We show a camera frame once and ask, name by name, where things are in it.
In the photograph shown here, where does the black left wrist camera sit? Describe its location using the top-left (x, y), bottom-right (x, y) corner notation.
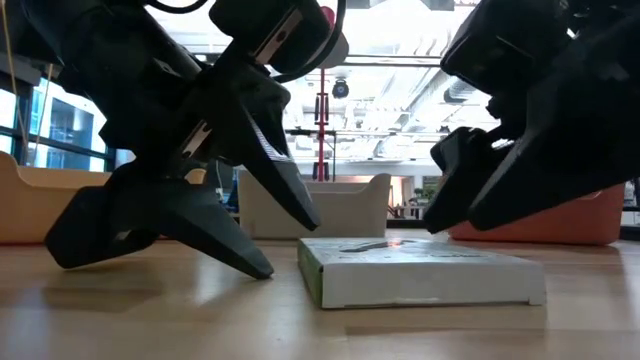
top-left (208, 0), bottom-right (335, 76)

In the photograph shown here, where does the black left camera cable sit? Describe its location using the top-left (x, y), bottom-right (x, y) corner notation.
top-left (272, 0), bottom-right (349, 84)

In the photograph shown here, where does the white green Acer box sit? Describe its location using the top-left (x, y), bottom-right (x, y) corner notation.
top-left (297, 237), bottom-right (547, 310)

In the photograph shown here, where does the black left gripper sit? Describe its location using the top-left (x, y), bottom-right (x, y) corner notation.
top-left (44, 4), bottom-right (321, 280)

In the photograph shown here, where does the red desk lamp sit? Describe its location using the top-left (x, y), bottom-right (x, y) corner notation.
top-left (313, 5), bottom-right (350, 182)

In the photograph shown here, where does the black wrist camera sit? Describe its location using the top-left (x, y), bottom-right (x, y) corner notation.
top-left (208, 0), bottom-right (335, 76)
top-left (439, 0), bottom-right (572, 97)

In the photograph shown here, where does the off-white plastic bin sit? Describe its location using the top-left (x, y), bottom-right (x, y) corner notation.
top-left (238, 169), bottom-right (392, 241)

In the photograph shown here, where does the orange plastic bin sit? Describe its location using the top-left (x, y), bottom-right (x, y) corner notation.
top-left (447, 182), bottom-right (626, 246)

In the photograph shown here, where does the black metal frame table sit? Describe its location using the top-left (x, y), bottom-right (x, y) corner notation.
top-left (284, 128), bottom-right (337, 181)

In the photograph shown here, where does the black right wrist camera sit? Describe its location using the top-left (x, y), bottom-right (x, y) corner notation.
top-left (439, 0), bottom-right (572, 97)

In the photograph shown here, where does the yellow hanging cable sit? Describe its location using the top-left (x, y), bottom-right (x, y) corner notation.
top-left (35, 63), bottom-right (54, 162)
top-left (0, 0), bottom-right (25, 164)

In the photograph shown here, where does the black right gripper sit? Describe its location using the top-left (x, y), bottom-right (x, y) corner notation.
top-left (468, 9), bottom-right (640, 231)

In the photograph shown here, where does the yellow plastic bin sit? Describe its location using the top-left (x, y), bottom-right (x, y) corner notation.
top-left (0, 151), bottom-right (207, 245)

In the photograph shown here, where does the large glass window wall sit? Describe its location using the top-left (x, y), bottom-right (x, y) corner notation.
top-left (0, 74), bottom-right (136, 174)

